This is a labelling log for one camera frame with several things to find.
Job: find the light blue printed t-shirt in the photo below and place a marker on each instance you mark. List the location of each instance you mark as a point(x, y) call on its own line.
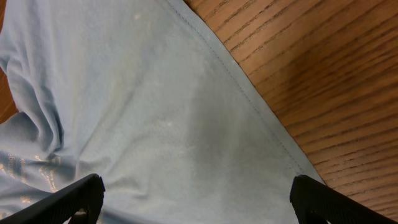
point(145, 95)

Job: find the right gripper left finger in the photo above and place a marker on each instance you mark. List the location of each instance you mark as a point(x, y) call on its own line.
point(80, 202)

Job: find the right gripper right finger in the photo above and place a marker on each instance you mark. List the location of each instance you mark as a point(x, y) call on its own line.
point(314, 203)

